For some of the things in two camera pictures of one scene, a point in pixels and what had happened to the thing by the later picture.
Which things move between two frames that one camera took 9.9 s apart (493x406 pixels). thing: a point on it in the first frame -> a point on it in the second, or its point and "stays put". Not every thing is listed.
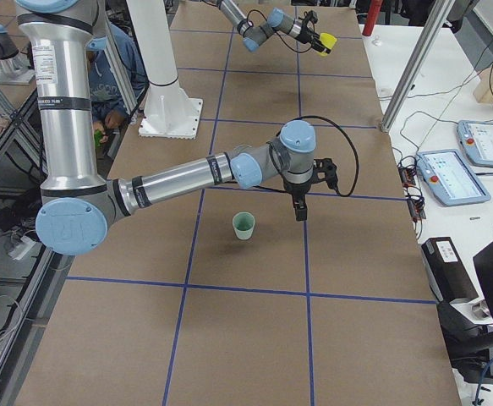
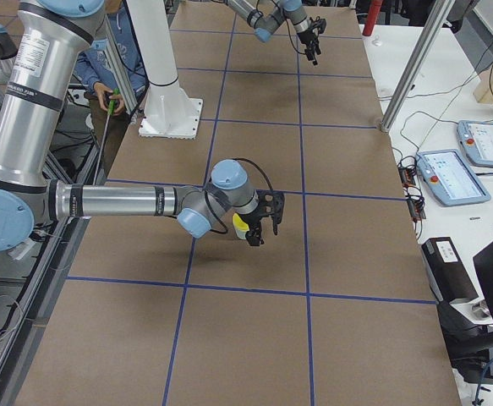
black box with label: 447,273 stays put
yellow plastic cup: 328,41 -> 238,223
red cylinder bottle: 373,8 stays put
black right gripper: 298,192 -> 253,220
